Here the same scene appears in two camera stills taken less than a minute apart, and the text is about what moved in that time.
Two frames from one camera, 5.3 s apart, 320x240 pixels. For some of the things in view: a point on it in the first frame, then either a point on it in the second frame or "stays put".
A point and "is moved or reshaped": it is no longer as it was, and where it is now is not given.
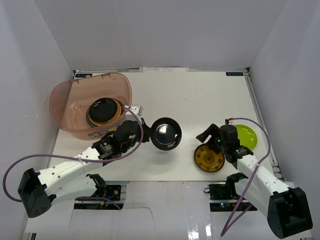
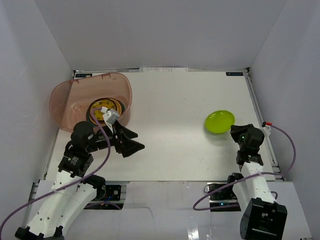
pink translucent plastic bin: [69, 102] stays put
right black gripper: [213, 129] → [236, 130]
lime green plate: [247, 137] is moved or reshaped
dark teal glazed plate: [87, 115] → [123, 107]
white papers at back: [163, 69] stays put
